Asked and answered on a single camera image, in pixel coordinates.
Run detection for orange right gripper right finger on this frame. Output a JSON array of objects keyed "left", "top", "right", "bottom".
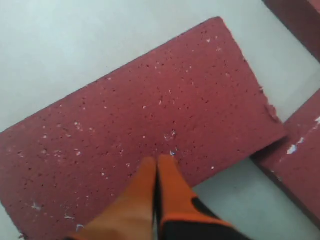
[{"left": 157, "top": 154, "right": 240, "bottom": 240}]

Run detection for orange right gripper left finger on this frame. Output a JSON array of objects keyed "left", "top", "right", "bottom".
[{"left": 65, "top": 157, "right": 157, "bottom": 240}]

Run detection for red brick large front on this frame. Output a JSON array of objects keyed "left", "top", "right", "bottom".
[{"left": 252, "top": 91, "right": 320, "bottom": 227}]

